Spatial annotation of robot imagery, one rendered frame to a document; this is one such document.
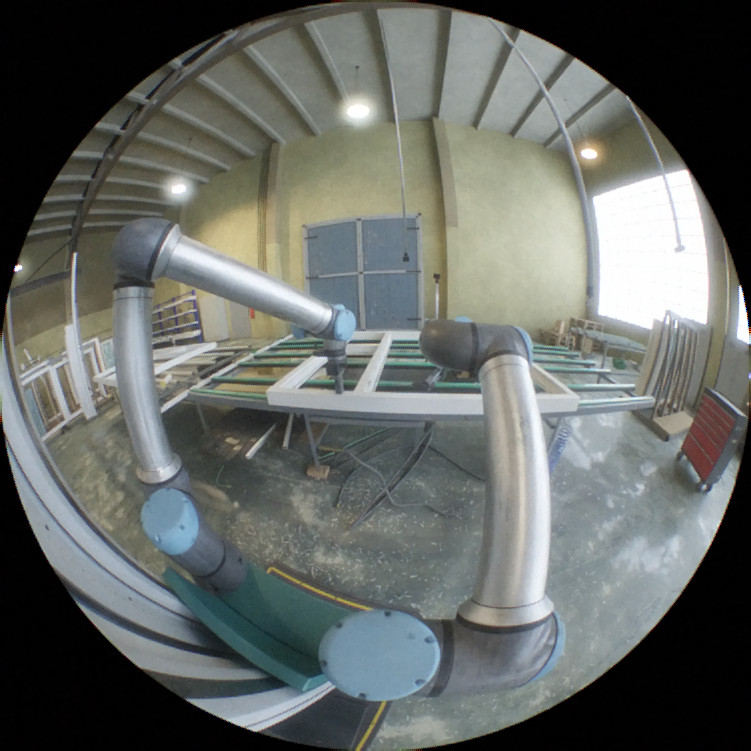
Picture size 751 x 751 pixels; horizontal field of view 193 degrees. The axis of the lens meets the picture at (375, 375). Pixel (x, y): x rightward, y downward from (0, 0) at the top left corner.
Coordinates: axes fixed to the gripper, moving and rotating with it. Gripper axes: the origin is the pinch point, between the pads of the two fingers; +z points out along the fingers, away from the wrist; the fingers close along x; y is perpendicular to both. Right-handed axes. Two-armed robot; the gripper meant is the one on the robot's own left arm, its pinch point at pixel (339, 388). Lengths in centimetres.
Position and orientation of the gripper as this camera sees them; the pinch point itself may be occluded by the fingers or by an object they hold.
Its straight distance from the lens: 91.9
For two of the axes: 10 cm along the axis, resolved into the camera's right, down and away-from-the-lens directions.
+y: 9.9, 0.2, -1.5
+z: 0.3, 9.3, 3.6
